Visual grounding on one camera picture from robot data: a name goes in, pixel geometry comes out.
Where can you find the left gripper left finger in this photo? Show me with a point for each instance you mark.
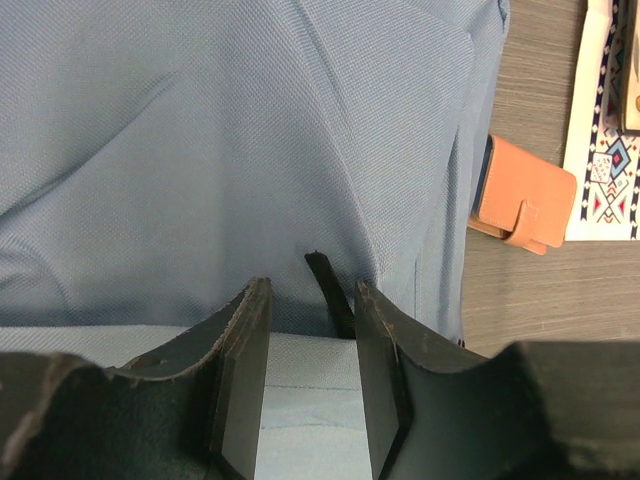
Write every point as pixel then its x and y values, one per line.
pixel 188 409

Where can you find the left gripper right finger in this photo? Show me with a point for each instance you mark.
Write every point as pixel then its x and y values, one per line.
pixel 536 410

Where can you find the light blue backpack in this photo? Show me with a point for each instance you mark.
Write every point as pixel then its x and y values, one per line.
pixel 155 155

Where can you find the patterned white placemat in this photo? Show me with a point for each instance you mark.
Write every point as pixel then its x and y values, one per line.
pixel 604 160

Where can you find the floral square plate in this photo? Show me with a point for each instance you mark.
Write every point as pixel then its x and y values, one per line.
pixel 629 102

